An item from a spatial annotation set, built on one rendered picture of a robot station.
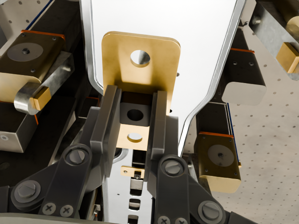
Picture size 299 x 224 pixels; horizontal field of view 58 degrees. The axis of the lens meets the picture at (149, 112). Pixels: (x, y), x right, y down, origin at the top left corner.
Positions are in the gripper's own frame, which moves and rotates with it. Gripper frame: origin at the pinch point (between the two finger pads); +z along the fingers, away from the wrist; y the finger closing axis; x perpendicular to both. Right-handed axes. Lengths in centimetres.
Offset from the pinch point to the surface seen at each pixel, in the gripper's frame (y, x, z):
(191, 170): 11.7, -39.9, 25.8
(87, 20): -9.5, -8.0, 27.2
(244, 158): 40, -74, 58
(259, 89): 19.1, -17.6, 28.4
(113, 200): -6, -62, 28
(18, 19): -37, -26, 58
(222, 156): 17.9, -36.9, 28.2
